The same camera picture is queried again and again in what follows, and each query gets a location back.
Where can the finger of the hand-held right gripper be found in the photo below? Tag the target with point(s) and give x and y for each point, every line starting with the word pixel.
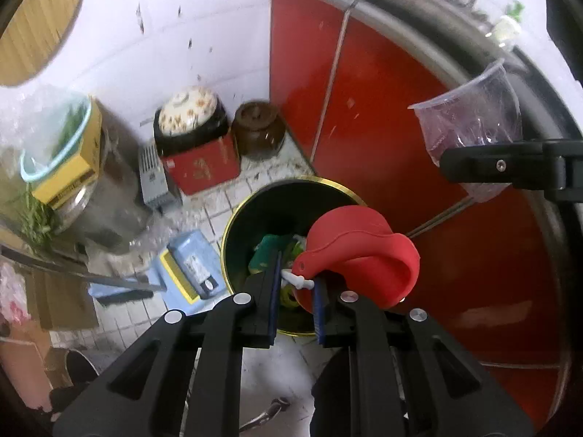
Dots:
pixel 492 164

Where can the pot with floral lid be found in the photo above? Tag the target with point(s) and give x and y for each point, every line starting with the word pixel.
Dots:
pixel 189 114

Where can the black gold rimmed trash bin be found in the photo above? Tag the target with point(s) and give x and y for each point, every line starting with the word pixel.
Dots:
pixel 255 218

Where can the brown cardboard box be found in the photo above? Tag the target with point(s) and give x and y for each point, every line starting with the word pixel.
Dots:
pixel 59 298

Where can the metal bar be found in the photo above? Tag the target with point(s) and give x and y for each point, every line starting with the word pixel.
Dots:
pixel 91 277

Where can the brown ceramic jar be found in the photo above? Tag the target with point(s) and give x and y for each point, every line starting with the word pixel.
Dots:
pixel 258 129

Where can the yellow cardboard box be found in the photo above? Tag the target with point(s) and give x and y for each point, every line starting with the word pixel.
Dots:
pixel 75 164

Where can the small black pot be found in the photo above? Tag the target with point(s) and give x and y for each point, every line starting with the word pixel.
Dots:
pixel 75 378

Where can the clear plastic cup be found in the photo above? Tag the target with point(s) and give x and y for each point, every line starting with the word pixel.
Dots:
pixel 473 114

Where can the green snack wrapper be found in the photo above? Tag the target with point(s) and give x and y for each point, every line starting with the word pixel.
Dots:
pixel 266 252

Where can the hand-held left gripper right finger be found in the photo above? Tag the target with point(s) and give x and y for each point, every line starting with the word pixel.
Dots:
pixel 319 314

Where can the large metal pot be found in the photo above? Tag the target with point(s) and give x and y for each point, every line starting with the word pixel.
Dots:
pixel 111 200

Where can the red cardboard box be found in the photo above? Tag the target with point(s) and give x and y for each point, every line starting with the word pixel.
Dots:
pixel 202 168

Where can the wooden cutting board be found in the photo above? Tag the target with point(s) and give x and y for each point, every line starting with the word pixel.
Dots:
pixel 32 13

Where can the light blue box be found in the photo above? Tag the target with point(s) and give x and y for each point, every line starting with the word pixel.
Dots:
pixel 193 264

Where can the white green dish soap bottle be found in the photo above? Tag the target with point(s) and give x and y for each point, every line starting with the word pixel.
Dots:
pixel 505 29

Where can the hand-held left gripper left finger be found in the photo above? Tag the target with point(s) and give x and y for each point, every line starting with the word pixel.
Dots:
pixel 274 300

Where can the plastic bag of greens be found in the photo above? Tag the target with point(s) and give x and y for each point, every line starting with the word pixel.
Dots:
pixel 32 154

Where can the grey radiator block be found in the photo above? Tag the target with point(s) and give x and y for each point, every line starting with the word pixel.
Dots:
pixel 155 177

